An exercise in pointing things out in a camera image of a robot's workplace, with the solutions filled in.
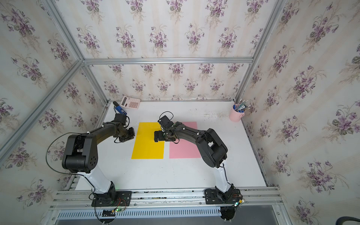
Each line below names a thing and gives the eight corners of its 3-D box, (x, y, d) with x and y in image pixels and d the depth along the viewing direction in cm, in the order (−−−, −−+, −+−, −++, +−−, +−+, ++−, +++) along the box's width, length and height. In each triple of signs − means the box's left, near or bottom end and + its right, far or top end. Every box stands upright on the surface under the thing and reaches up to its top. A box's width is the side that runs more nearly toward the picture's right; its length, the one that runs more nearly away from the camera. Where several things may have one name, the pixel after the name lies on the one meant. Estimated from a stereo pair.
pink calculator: (119, 108, 117) (117, 105, 114) (123, 99, 125) (121, 95, 121) (138, 108, 117) (136, 105, 114) (140, 99, 125) (139, 95, 122)
